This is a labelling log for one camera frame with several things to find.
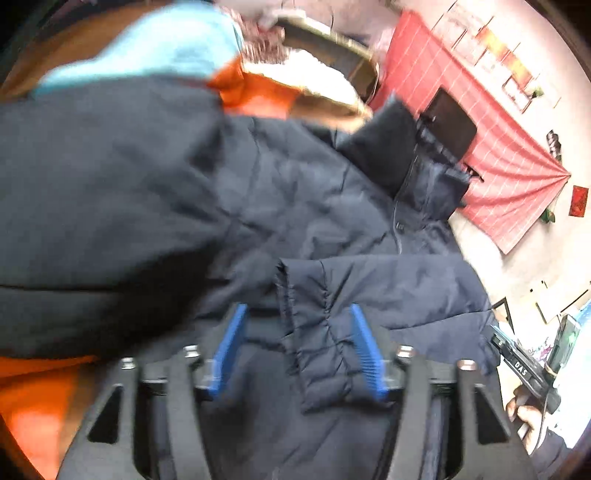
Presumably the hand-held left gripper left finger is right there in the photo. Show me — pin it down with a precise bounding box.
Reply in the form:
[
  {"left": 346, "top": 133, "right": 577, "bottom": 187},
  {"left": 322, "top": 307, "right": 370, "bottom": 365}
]
[{"left": 58, "top": 304, "right": 249, "bottom": 480}]

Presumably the red paper wall decoration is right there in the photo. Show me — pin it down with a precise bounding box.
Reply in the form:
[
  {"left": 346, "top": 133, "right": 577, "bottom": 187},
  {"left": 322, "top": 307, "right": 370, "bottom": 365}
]
[{"left": 569, "top": 185, "right": 590, "bottom": 217}]

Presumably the person's right hand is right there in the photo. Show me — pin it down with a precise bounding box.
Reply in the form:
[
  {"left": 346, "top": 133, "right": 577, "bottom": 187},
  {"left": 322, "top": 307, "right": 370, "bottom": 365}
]
[{"left": 505, "top": 385, "right": 548, "bottom": 455}]

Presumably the row of wall certificates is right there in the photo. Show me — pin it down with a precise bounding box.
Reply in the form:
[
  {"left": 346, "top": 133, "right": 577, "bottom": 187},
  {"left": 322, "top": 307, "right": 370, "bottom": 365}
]
[{"left": 434, "top": 0, "right": 561, "bottom": 114}]

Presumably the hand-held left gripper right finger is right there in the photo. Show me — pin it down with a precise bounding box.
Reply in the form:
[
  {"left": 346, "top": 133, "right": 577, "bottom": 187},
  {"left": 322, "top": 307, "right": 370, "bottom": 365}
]
[{"left": 349, "top": 304, "right": 539, "bottom": 480}]

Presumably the floral patterned pillow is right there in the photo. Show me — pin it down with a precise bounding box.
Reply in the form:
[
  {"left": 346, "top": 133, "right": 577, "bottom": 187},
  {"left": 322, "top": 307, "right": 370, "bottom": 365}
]
[{"left": 217, "top": 0, "right": 289, "bottom": 63}]

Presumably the navy padded jacket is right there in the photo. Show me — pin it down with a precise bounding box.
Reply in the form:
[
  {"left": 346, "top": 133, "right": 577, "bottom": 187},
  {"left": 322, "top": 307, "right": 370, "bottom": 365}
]
[{"left": 0, "top": 76, "right": 504, "bottom": 480}]

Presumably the wooden desk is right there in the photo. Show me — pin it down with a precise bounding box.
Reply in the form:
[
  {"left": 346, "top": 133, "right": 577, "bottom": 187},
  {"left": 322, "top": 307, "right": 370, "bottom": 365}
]
[{"left": 277, "top": 14, "right": 380, "bottom": 103}]

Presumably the black office chair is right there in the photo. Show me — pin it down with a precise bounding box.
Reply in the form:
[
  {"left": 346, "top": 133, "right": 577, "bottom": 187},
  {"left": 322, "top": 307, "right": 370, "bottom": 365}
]
[{"left": 418, "top": 88, "right": 485, "bottom": 183}]

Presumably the person's right forearm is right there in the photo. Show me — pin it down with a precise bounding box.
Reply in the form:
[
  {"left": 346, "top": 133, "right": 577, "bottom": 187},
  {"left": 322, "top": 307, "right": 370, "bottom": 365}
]
[{"left": 531, "top": 429, "right": 571, "bottom": 480}]

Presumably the red checked wall cloth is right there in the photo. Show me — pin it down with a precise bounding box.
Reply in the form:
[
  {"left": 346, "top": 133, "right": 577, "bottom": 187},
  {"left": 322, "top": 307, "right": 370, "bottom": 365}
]
[{"left": 369, "top": 9, "right": 572, "bottom": 254}]

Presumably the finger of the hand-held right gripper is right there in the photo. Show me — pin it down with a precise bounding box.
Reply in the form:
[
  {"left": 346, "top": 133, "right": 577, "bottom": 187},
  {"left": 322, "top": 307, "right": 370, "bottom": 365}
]
[{"left": 489, "top": 323, "right": 514, "bottom": 366}]

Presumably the wooden chair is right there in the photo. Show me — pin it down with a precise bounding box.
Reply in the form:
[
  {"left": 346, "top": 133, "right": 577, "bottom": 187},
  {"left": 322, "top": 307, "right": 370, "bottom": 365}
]
[{"left": 529, "top": 277, "right": 591, "bottom": 324}]

